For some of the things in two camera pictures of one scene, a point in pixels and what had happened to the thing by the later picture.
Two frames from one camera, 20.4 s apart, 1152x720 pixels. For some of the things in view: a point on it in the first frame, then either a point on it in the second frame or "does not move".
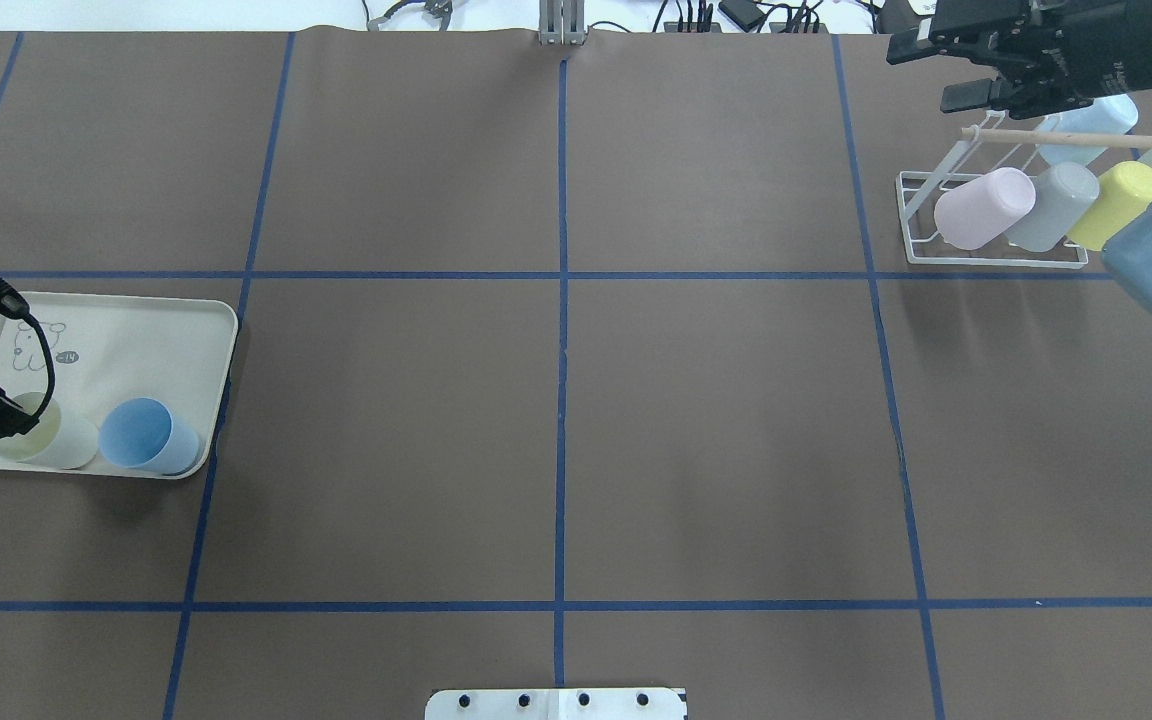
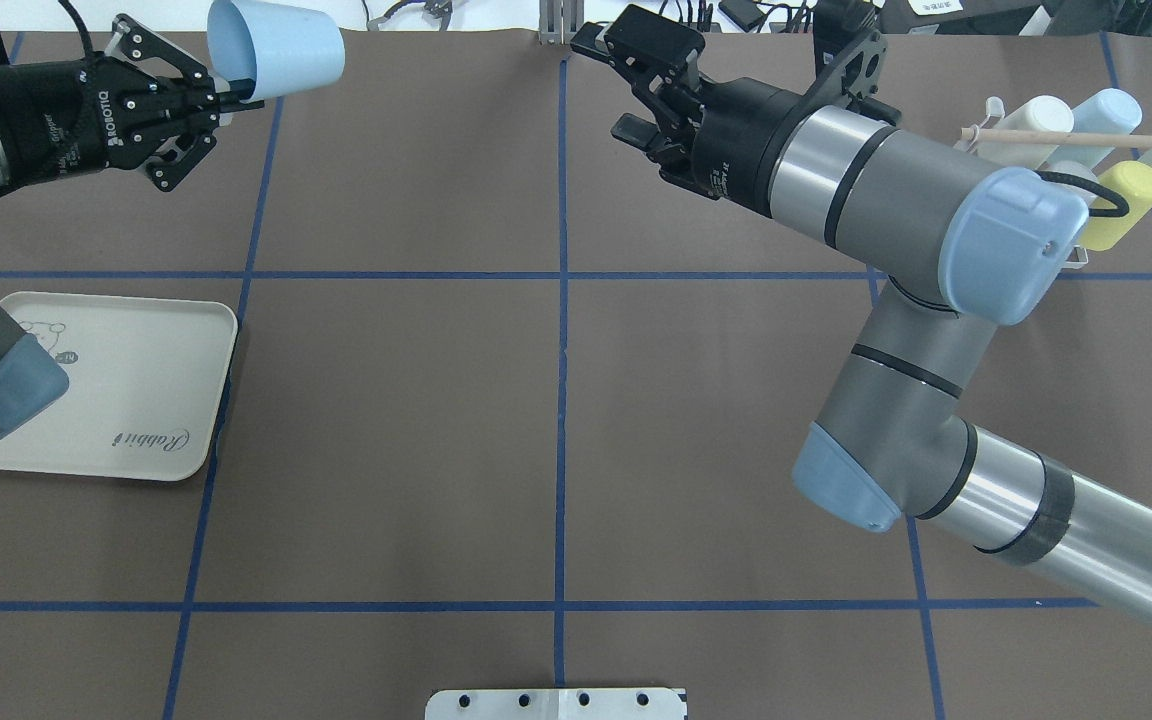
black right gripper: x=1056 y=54 to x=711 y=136
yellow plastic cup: x=1126 y=190 does not move
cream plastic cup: x=57 y=439 to x=1040 y=113
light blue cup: x=1115 y=113 does not move
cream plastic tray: x=174 y=351 does not move
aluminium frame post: x=561 y=22 does not move
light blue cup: x=141 y=433 to x=283 y=48
